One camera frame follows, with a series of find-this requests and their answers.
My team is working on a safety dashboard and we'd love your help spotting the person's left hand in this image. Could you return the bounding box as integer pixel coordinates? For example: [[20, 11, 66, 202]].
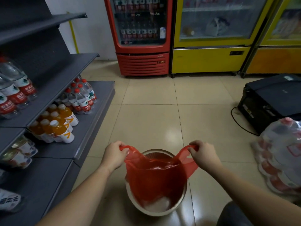
[[101, 141, 130, 173]]

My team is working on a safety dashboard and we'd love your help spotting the person's right hand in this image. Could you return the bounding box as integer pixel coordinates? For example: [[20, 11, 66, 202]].
[[188, 140, 223, 172]]

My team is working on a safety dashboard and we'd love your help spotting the red plastic bag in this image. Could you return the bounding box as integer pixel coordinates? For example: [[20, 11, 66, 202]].
[[119, 145, 199, 208]]

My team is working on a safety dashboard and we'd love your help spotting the person's right forearm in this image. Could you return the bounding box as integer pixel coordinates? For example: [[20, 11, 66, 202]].
[[203, 163, 301, 226]]

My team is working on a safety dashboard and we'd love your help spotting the person's left forearm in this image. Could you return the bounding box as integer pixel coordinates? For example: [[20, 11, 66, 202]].
[[35, 165, 111, 226]]

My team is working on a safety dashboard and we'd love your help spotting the white round waste bin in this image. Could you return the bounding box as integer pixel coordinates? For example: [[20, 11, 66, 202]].
[[125, 149, 188, 217]]

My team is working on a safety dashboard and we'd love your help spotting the group of orange juice bottles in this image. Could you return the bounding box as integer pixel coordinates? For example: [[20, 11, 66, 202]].
[[29, 104, 79, 144]]

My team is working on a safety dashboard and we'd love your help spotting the group of small water bottles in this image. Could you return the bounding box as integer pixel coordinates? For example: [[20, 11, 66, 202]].
[[55, 76, 97, 115]]

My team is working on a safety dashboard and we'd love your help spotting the person's leg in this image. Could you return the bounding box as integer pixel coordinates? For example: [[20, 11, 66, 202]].
[[216, 201, 253, 226]]

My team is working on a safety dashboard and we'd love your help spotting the shrink-wrapped pack of water bottles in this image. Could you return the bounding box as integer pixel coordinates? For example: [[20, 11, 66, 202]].
[[250, 117, 301, 196]]

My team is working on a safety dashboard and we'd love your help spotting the yellow glass door fridge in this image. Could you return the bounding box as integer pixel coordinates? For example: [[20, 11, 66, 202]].
[[171, 0, 276, 78]]

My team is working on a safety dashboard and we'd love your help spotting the red drinks fridge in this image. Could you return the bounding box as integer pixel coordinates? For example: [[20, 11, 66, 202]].
[[103, 0, 173, 77]]

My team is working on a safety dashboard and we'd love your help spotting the grey metal shelf unit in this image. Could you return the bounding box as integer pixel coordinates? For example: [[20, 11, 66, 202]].
[[0, 0, 116, 226]]

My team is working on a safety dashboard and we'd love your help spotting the black printer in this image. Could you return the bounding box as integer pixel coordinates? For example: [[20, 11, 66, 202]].
[[238, 73, 301, 136]]

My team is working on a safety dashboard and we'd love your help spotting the clear jar with label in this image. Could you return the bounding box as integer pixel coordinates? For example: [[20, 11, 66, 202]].
[[0, 148, 33, 169], [12, 136, 38, 158]]

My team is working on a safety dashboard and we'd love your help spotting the small brown food item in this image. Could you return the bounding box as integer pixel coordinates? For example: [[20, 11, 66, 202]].
[[183, 26, 196, 37]]

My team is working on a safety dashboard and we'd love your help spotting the yellow and orange fridge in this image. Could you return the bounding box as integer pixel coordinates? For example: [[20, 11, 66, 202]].
[[241, 0, 301, 78]]

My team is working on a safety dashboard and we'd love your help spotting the row of bottles in fridge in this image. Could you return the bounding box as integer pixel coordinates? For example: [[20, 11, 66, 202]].
[[114, 0, 165, 12], [120, 21, 166, 41]]

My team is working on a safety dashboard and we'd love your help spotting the large water bottle red label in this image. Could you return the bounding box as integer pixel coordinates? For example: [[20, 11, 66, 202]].
[[0, 57, 38, 101], [0, 92, 21, 119], [0, 76, 31, 110]]

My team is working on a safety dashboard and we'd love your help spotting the white printed packet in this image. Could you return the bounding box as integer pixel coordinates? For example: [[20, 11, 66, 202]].
[[0, 189, 22, 212]]

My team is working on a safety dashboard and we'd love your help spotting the white plastic bag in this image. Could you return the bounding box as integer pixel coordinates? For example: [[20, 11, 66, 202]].
[[205, 17, 231, 37]]

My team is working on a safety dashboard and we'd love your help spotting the yellow pipe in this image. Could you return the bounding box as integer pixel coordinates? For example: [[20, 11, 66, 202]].
[[67, 12, 80, 54]]

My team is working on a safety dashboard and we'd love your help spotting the black cable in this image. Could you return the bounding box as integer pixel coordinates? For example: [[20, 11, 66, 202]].
[[231, 106, 259, 136]]

